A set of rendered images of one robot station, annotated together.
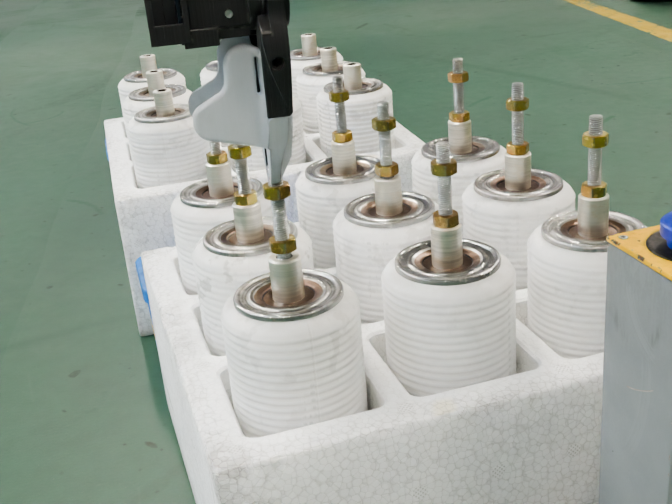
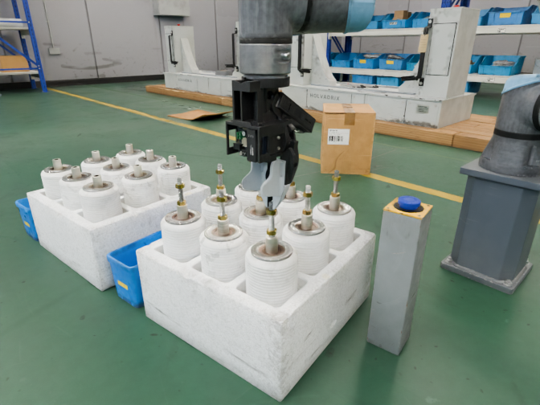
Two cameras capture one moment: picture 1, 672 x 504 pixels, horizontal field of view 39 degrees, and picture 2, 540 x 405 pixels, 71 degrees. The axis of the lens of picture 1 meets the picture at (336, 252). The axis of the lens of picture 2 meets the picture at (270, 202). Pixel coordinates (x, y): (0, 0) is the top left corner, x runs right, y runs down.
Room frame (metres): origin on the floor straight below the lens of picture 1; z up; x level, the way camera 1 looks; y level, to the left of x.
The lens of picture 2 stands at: (0.12, 0.40, 0.59)
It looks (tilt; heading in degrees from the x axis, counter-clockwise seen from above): 23 degrees down; 322
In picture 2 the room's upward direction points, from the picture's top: straight up
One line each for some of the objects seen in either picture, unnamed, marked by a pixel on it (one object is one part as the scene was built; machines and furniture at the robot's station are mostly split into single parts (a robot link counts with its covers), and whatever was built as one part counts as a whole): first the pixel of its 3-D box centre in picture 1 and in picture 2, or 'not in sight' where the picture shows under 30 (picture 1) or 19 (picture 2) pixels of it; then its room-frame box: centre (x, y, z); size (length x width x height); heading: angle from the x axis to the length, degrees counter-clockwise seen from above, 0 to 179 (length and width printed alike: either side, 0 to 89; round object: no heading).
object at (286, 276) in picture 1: (286, 278); (272, 243); (0.58, 0.03, 0.26); 0.02 x 0.02 x 0.03
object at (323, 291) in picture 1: (288, 295); (272, 250); (0.58, 0.03, 0.25); 0.08 x 0.08 x 0.01
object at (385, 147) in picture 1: (385, 148); not in sight; (0.73, -0.05, 0.31); 0.01 x 0.01 x 0.08
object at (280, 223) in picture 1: (279, 219); (272, 222); (0.58, 0.04, 0.31); 0.01 x 0.01 x 0.08
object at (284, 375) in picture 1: (301, 408); (272, 292); (0.58, 0.03, 0.16); 0.10 x 0.10 x 0.18
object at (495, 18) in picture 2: not in sight; (512, 15); (2.26, -4.79, 0.89); 0.50 x 0.38 x 0.21; 96
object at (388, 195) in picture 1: (388, 195); (260, 206); (0.73, -0.05, 0.26); 0.02 x 0.02 x 0.03
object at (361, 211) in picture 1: (389, 210); (260, 212); (0.73, -0.05, 0.25); 0.08 x 0.08 x 0.01
